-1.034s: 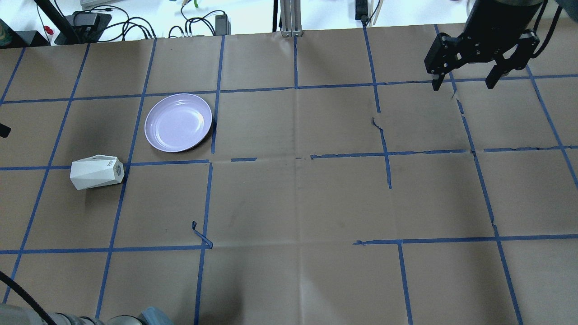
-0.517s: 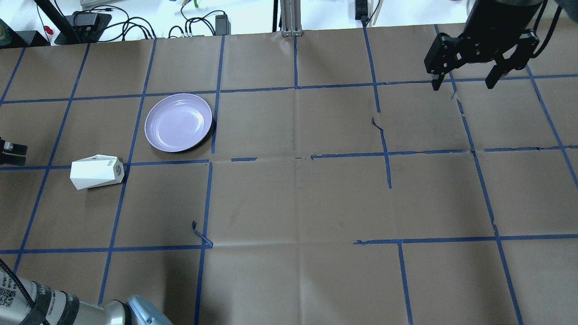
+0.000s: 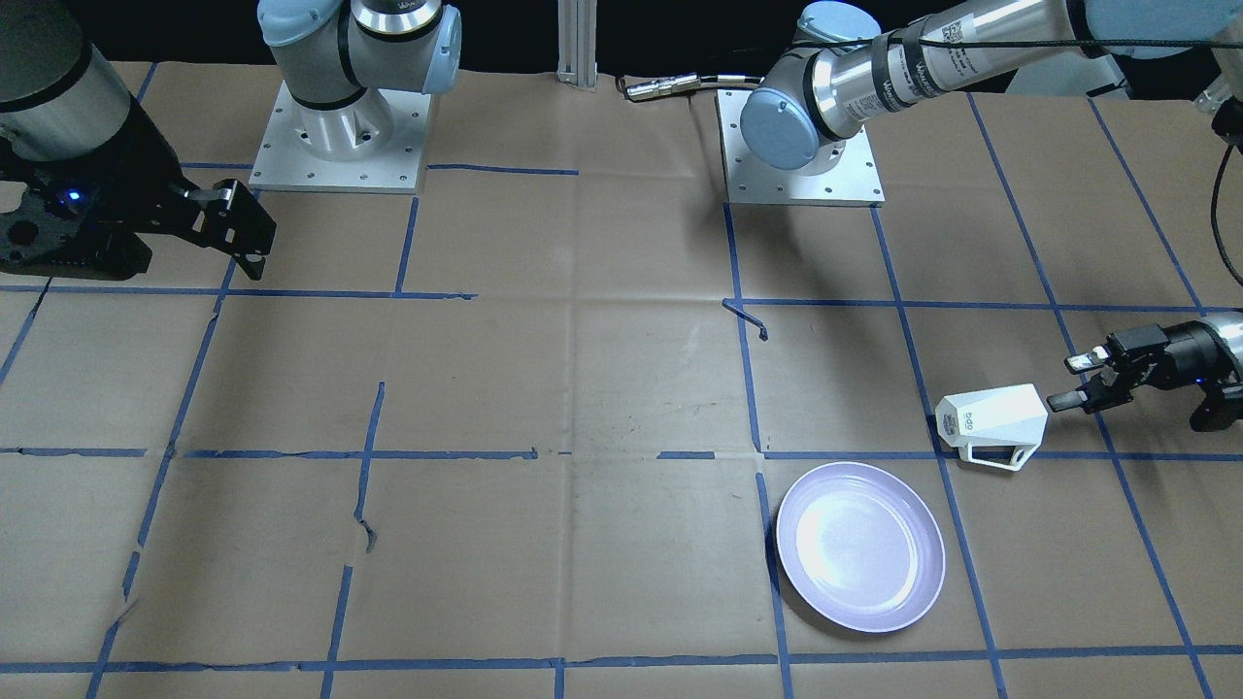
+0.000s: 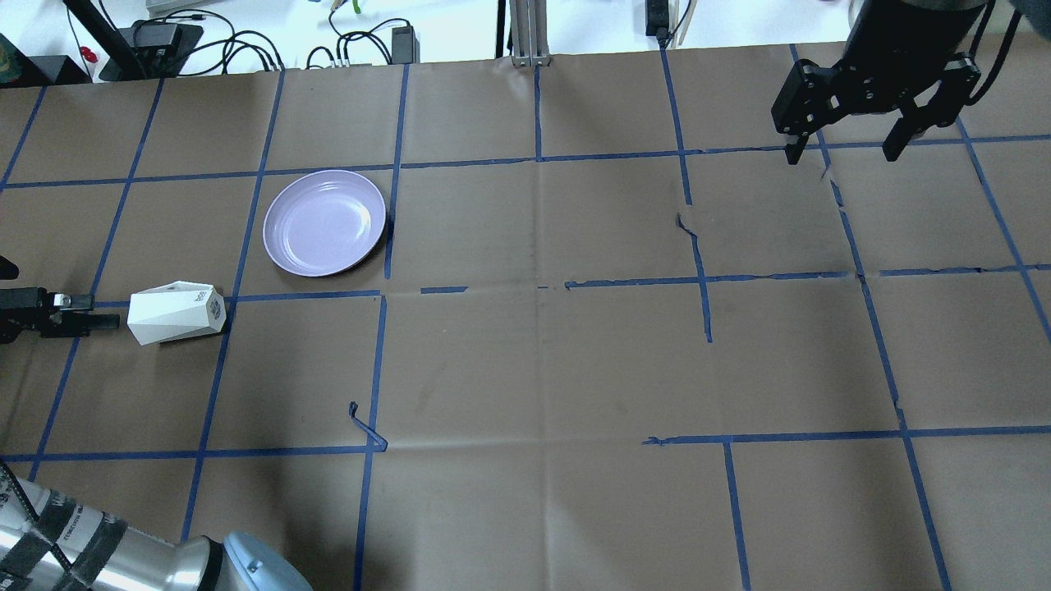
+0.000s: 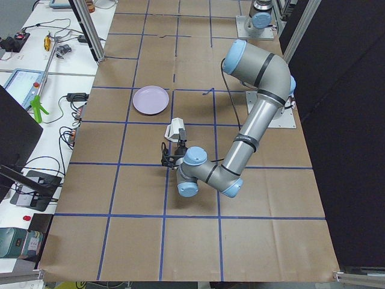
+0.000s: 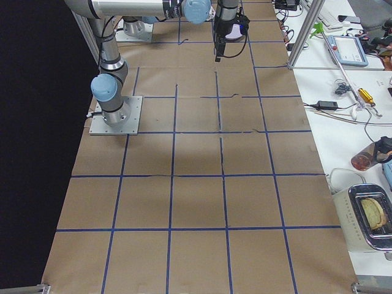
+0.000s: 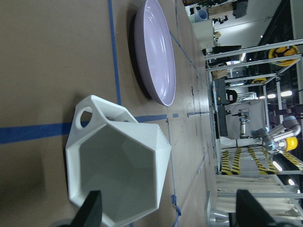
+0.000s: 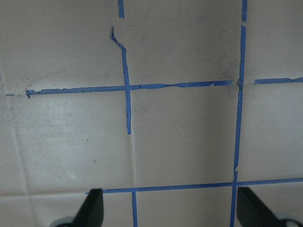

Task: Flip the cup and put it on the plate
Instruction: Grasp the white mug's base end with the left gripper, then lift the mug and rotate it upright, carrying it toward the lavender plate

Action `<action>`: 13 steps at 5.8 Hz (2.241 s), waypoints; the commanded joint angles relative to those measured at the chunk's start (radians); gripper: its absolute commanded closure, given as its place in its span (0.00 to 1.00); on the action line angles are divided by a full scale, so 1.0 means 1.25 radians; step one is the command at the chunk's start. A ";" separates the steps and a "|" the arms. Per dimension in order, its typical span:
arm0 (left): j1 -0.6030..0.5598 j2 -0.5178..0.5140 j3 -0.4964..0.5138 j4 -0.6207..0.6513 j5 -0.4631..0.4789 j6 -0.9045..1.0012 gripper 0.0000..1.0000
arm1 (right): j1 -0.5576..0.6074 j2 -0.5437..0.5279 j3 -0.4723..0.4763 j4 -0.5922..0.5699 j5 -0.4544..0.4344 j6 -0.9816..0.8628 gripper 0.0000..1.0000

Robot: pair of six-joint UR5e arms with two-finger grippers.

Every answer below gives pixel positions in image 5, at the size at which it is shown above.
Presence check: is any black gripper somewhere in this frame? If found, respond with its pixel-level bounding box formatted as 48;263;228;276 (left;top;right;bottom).
174;128;188;157

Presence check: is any white faceted cup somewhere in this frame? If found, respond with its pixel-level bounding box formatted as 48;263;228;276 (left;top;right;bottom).
164;117;185;143

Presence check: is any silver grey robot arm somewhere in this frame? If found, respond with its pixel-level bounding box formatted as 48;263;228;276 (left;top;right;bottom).
176;40;296;197

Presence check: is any second grey robot arm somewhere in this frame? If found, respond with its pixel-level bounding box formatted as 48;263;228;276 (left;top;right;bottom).
245;0;276;30

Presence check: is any lilac round plate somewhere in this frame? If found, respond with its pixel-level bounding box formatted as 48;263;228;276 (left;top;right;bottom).
133;85;169;115

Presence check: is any black power adapter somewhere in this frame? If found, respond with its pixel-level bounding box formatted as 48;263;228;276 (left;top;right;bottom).
66;93;89;102

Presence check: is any black monitor stand base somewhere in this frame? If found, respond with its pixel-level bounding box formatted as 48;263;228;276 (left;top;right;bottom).
10;170;62;212

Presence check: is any black monitor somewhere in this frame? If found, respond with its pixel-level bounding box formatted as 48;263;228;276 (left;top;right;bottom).
0;84;44;204

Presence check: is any yellow hand tool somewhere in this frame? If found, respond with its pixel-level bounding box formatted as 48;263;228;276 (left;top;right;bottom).
43;35;51;51

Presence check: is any blue teach pendant tablet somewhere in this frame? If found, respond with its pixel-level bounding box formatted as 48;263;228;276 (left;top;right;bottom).
3;68;43;111

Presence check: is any black electronics box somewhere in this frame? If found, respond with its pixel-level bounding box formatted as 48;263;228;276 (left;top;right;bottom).
1;31;30;53

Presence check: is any green metal box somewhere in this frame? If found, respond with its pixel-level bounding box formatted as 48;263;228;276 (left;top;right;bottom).
1;227;28;258

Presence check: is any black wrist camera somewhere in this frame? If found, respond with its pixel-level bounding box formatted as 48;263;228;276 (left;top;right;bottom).
161;142;183;169

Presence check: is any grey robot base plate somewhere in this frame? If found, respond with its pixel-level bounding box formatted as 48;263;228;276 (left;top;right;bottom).
245;91;297;129

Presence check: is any green handled reach grabber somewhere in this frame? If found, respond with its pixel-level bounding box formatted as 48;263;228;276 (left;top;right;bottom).
30;37;59;123

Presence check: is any aluminium frame post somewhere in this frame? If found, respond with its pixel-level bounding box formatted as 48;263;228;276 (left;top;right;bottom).
69;0;105;63

